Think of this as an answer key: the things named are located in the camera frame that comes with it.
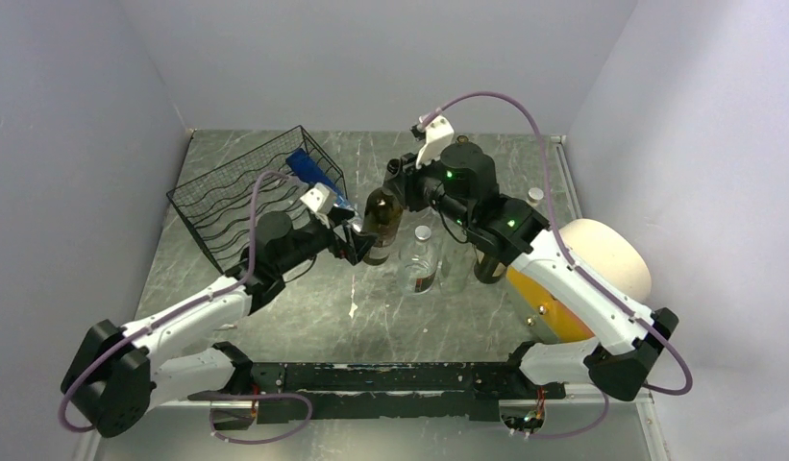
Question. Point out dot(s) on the round clear silver-cap bottle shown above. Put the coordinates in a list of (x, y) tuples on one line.
[(418, 262)]

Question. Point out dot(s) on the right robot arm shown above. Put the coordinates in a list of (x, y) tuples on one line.
[(628, 337)]

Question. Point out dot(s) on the blue square bottle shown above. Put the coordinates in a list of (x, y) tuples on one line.
[(304, 166)]

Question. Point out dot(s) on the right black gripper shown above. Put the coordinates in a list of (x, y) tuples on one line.
[(407, 179)]

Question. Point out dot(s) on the brown label wine bottle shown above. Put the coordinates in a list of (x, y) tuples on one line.
[(382, 216)]

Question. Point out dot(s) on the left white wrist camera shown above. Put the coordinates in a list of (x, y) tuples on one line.
[(319, 199)]

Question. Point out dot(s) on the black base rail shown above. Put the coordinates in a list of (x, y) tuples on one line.
[(330, 391)]

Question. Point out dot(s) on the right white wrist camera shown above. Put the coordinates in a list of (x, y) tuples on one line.
[(435, 137)]

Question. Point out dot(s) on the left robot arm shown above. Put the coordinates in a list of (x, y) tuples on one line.
[(119, 373)]

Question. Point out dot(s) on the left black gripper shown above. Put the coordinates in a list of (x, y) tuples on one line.
[(357, 242)]

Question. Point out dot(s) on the small clear capped bottle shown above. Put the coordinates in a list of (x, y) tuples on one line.
[(535, 196)]

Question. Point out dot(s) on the dark green wine bottle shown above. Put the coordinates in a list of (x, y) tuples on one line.
[(488, 269)]

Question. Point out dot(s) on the white orange cylinder container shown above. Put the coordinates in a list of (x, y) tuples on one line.
[(606, 251)]

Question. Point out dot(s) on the tall clear bottle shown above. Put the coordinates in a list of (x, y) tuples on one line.
[(457, 261)]

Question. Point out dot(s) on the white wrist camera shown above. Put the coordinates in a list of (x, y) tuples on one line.
[(319, 199), (435, 137)]

